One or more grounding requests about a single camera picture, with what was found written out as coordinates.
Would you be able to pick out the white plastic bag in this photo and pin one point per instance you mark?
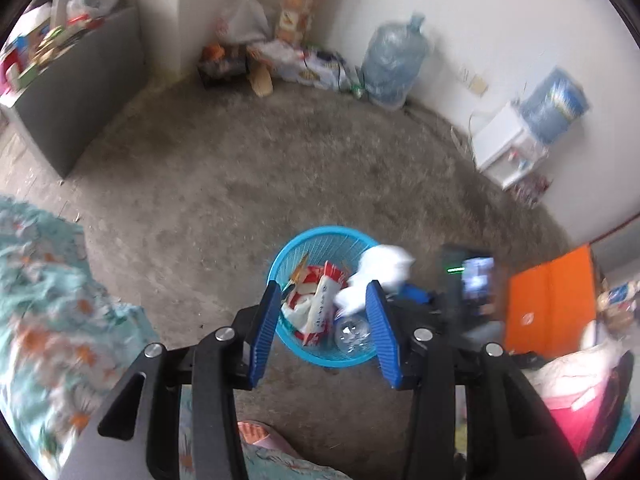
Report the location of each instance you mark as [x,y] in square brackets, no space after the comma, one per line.
[245,20]

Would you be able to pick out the white paper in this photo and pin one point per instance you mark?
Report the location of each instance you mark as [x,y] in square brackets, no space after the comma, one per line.
[380,265]

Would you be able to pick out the red white plastic wrapper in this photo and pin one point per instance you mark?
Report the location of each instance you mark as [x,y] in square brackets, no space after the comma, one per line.
[297,305]

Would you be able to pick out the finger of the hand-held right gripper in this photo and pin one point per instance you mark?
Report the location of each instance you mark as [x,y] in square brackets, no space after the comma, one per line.
[417,294]

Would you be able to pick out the pile of packets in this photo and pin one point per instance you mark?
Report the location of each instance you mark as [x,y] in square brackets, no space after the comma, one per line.
[40,45]

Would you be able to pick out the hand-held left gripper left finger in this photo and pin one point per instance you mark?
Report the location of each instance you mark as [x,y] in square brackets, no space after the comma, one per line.
[265,330]

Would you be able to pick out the pink bag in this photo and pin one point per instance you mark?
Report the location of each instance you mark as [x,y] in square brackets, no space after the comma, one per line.
[570,390]

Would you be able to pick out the grey cabinet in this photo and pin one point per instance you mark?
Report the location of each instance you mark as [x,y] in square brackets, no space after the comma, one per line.
[75,95]

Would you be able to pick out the white printed sack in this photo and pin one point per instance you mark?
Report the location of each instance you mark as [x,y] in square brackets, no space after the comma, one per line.
[305,65]

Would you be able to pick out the white water dispenser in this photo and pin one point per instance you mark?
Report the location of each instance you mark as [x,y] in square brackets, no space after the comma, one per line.
[502,145]

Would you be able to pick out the clear plastic bottle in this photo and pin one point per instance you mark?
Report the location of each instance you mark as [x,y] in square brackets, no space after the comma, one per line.
[352,332]

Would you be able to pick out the blue water jug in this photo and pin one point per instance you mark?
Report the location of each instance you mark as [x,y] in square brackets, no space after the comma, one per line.
[555,105]

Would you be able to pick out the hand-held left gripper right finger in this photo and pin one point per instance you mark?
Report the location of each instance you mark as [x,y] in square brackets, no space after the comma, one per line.
[382,335]

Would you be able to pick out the red packets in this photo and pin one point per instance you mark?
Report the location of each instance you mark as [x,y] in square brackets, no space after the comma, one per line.
[532,192]

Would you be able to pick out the clear snack wrapper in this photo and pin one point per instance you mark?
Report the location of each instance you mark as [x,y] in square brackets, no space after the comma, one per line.
[300,270]

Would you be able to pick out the blue plastic basket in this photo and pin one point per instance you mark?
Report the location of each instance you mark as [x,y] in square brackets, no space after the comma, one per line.
[310,240]

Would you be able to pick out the wall socket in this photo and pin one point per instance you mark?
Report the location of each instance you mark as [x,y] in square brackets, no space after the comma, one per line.
[472,80]

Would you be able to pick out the floral blanket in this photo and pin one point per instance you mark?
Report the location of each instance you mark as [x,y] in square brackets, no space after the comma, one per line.
[55,310]

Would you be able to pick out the plastic-wrapped water jug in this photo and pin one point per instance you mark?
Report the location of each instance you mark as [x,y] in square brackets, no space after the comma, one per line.
[392,60]

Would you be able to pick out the black box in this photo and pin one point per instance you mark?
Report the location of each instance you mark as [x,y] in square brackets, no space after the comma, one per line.
[222,67]

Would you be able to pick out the orange box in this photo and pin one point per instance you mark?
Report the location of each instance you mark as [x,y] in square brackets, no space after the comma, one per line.
[550,300]

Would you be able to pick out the brown paper bag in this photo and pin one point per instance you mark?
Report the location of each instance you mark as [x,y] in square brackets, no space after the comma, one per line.
[261,80]

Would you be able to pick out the white red snack packet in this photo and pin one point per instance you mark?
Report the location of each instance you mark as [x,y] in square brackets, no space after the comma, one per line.
[322,305]

